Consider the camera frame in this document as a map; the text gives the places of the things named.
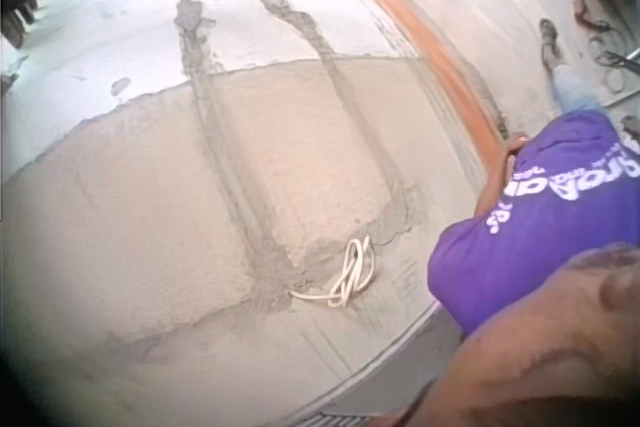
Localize person's left hand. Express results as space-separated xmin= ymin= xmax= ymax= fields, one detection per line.
xmin=501 ymin=134 xmax=531 ymax=159

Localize long orange pipe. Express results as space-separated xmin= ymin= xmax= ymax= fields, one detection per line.
xmin=344 ymin=0 xmax=512 ymax=149

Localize person's legs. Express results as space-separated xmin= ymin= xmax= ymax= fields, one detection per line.
xmin=537 ymin=16 xmax=610 ymax=116

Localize white coiled cable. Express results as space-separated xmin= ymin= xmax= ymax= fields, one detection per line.
xmin=288 ymin=233 xmax=377 ymax=309

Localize grey metal floor rail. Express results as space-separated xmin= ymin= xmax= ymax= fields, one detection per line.
xmin=299 ymin=304 xmax=464 ymax=427

